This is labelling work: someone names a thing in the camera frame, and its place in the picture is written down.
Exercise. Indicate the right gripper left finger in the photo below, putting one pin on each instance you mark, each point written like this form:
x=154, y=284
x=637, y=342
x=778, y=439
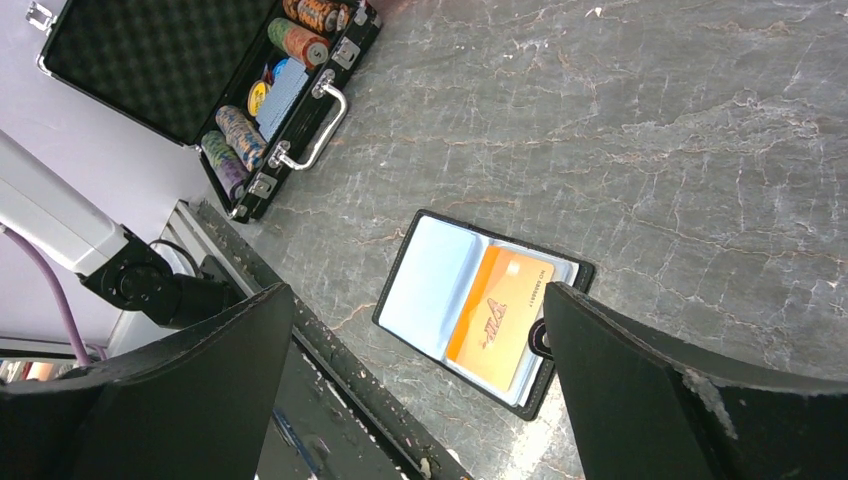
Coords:
x=195, y=404

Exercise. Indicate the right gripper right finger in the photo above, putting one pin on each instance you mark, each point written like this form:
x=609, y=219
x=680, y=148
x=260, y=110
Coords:
x=646, y=405

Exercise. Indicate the orange VIP card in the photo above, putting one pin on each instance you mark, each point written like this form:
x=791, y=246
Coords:
x=504, y=301

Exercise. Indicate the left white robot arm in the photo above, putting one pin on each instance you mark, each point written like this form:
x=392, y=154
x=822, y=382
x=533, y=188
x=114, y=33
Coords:
x=108, y=259

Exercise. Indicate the blue playing card deck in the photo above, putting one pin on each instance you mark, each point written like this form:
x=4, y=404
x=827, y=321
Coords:
x=281, y=97

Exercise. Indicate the green purple chip roll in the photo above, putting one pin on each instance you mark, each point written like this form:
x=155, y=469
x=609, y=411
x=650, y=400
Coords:
x=225, y=163

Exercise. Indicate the blue orange chip roll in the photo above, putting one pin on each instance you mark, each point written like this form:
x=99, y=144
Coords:
x=241, y=136

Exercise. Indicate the yellow dealer chip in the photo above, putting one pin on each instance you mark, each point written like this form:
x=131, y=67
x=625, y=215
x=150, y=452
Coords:
x=256, y=97

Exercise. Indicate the black poker chip case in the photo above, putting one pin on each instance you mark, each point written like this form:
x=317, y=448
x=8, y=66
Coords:
x=170, y=65

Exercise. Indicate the blue round chip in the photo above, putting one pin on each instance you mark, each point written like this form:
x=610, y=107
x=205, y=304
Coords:
x=278, y=67

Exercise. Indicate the orange brown chip roll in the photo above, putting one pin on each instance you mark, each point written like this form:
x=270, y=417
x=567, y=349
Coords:
x=320, y=16

